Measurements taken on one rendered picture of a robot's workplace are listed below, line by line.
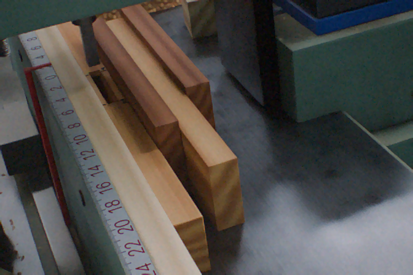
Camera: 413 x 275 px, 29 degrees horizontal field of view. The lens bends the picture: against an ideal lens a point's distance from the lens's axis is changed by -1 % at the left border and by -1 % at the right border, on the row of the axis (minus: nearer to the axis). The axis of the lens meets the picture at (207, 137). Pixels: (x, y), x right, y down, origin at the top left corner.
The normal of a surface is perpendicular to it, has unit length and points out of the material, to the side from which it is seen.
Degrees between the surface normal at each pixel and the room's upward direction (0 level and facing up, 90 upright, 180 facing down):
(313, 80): 90
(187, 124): 0
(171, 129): 90
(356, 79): 90
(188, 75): 0
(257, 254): 0
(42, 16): 90
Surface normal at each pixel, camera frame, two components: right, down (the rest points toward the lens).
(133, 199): -0.12, -0.84
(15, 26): 0.35, 0.45
